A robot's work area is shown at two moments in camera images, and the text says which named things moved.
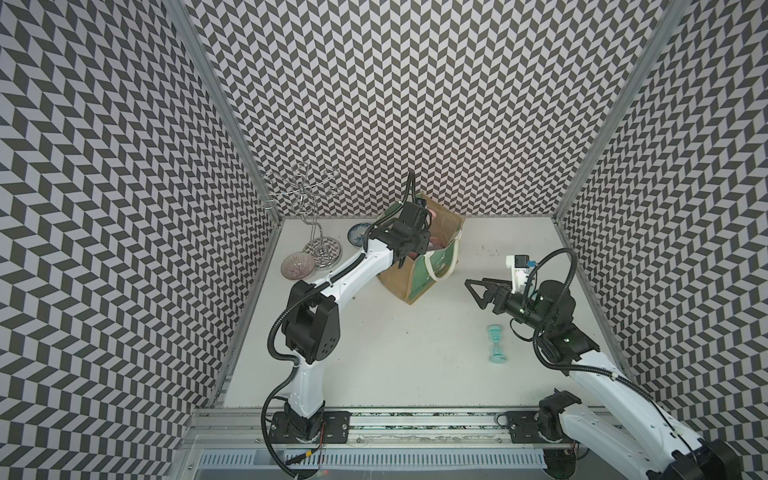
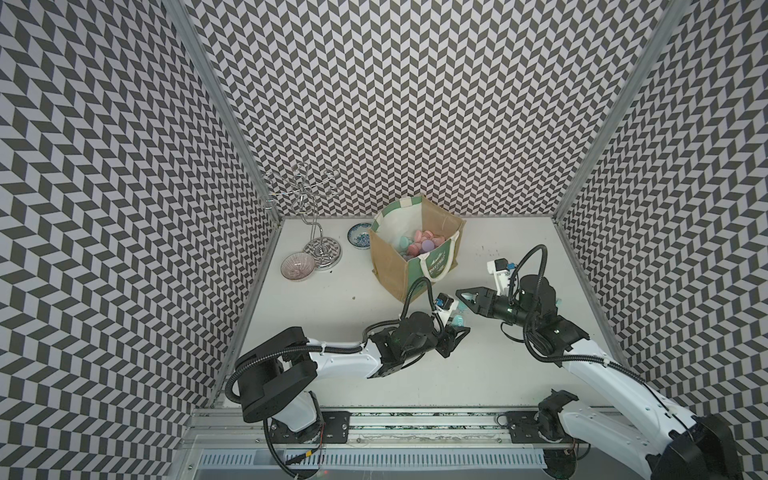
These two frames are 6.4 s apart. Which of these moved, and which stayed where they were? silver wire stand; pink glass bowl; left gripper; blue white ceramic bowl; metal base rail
Moved: left gripper
Stayed: blue white ceramic bowl; metal base rail; pink glass bowl; silver wire stand
